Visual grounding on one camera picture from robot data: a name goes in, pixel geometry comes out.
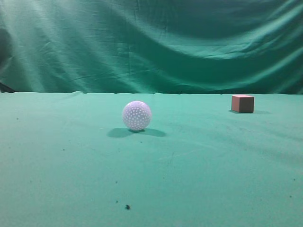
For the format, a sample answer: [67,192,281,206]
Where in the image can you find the green table cloth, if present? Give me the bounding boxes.
[0,92,303,227]

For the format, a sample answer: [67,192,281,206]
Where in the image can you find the white dimpled ball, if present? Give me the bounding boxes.
[122,101,152,131]

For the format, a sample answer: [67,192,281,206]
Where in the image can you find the red-brown cube block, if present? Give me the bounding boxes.
[231,95,254,113]

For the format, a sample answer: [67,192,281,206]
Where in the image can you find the green backdrop cloth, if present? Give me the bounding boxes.
[0,0,303,95]

